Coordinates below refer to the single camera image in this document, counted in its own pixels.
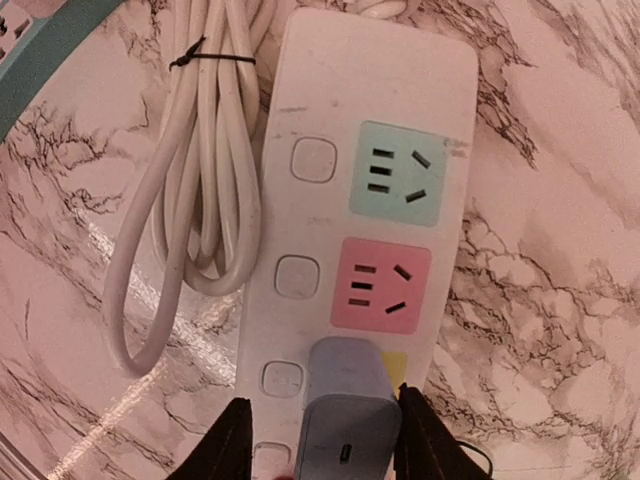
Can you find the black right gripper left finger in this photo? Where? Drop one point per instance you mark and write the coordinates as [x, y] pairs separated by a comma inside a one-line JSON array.
[[225, 452]]

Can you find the teal power strip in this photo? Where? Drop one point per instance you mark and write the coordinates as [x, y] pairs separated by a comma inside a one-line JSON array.
[[36, 38]]

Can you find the light blue plug adapter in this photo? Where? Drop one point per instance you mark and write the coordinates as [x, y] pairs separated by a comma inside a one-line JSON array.
[[351, 419]]

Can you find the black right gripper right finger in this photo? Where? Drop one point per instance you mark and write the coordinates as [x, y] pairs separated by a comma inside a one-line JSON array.
[[425, 448]]

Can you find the black power adapter with cable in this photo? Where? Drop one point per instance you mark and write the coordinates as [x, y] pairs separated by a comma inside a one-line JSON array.
[[480, 457]]

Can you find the white multicolour power strip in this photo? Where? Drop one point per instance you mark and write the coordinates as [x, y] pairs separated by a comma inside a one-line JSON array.
[[366, 163]]

